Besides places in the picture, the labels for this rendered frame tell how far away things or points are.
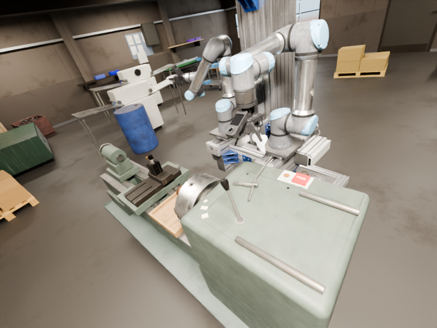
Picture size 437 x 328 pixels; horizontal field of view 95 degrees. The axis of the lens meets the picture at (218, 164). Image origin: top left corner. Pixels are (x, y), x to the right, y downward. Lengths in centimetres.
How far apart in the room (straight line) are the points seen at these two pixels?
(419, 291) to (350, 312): 54
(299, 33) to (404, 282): 195
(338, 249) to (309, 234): 9
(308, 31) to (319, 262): 90
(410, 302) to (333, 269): 154
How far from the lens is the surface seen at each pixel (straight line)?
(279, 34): 113
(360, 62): 703
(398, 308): 217
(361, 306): 209
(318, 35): 109
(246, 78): 72
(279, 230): 76
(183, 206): 103
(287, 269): 67
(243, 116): 75
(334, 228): 79
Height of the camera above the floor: 187
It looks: 34 degrees down
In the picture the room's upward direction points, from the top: 13 degrees counter-clockwise
